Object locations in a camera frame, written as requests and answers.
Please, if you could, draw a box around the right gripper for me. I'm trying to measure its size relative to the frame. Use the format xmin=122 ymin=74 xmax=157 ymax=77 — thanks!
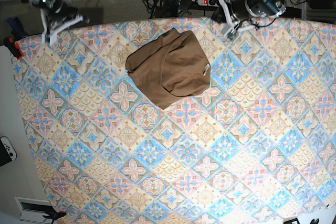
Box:
xmin=40 ymin=5 xmax=88 ymax=45

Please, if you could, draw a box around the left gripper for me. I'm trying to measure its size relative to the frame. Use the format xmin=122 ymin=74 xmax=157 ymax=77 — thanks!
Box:
xmin=214 ymin=0 xmax=260 ymax=39

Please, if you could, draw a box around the brown t-shirt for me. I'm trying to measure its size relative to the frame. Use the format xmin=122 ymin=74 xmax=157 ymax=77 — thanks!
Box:
xmin=125 ymin=28 xmax=211 ymax=110

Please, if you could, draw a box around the white power strip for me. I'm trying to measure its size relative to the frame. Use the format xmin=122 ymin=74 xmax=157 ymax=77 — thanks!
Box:
xmin=197 ymin=0 xmax=219 ymax=7

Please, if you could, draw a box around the blue black clamp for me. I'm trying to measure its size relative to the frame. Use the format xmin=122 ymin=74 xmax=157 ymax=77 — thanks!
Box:
xmin=6 ymin=17 xmax=28 ymax=39

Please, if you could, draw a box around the red black clamp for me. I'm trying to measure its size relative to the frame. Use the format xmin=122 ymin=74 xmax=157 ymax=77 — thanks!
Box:
xmin=4 ymin=37 xmax=24 ymax=59

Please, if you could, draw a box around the game console controller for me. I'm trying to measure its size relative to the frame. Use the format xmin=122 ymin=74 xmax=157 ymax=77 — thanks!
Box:
xmin=0 ymin=136 xmax=17 ymax=166

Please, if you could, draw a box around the patterned tile tablecloth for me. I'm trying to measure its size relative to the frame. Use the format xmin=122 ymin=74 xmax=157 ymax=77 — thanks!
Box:
xmin=12 ymin=18 xmax=335 ymax=223

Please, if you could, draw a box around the white box with window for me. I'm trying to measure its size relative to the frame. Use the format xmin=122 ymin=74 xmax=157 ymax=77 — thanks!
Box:
xmin=14 ymin=197 xmax=54 ymax=223

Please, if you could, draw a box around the orange black bottom clamp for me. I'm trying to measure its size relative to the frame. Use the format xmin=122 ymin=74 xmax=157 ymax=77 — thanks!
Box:
xmin=43 ymin=211 xmax=67 ymax=223

